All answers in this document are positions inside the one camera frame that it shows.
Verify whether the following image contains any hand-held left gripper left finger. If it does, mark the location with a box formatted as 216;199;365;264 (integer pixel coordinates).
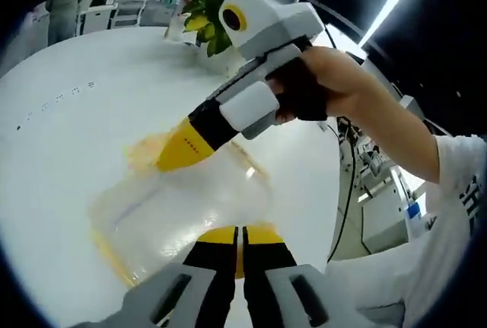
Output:
121;225;240;328

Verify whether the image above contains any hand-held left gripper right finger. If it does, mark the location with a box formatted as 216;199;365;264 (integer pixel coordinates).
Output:
242;225;366;328

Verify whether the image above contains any clear plastic bag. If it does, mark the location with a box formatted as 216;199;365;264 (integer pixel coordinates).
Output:
89;132;286;293

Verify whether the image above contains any person's right hand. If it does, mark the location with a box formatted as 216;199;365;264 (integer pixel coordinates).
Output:
266;45;377;126

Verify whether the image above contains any white plant pot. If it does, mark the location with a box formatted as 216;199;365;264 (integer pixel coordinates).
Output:
196;40;244;78

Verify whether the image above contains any green potted plant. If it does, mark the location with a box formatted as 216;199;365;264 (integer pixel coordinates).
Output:
181;0;244;57

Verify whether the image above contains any small white pot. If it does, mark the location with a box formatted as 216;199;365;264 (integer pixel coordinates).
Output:
166;8;197;46

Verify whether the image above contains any ceiling light strip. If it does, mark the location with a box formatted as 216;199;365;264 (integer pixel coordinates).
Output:
359;0;428;49

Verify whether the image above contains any white office desk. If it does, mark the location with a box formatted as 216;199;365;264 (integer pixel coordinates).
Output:
357;141;429;247

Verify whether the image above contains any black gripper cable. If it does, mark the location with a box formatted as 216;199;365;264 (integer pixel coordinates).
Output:
302;0;368;266

